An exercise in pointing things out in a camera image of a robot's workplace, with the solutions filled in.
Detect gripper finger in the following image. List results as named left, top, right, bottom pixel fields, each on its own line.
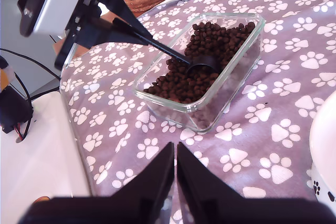
left=75, top=17, right=154, bottom=49
left=98, top=0, right=148, bottom=36
left=110, top=142, right=176, bottom=222
left=176, top=142, right=244, bottom=224

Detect square glass food container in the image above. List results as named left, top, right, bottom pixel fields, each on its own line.
left=134, top=12, right=266, bottom=133

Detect black plastic measuring scoop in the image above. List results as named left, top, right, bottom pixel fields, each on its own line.
left=112, top=18, right=219, bottom=74

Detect brown cat food kibble pile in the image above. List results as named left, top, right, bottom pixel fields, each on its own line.
left=143, top=20, right=257, bottom=105

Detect white paw print cat bowl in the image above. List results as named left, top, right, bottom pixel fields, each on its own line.
left=306, top=94, right=336, bottom=206

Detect yellow connector with tape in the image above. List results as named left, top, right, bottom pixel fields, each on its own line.
left=0, top=56, right=16, bottom=92

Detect white base board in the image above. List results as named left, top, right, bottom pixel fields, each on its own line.
left=0, top=90, right=92, bottom=224

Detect black electronics box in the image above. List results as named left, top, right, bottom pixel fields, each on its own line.
left=0, top=87, right=34, bottom=134

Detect purple paw print cloth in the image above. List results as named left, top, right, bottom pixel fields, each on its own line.
left=59, top=0, right=336, bottom=224

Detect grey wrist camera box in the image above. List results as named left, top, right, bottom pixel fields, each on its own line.
left=17, top=0, right=89, bottom=37

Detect black cable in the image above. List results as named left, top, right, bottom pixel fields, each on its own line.
left=0, top=48, right=62, bottom=81

